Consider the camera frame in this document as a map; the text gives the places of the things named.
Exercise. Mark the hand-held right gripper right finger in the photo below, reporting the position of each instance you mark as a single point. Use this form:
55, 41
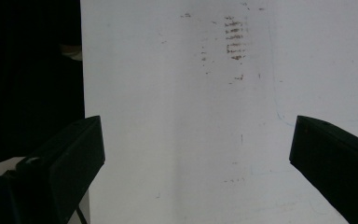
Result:
338, 161

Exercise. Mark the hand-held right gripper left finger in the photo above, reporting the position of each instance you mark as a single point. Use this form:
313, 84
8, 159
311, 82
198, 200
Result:
62, 168

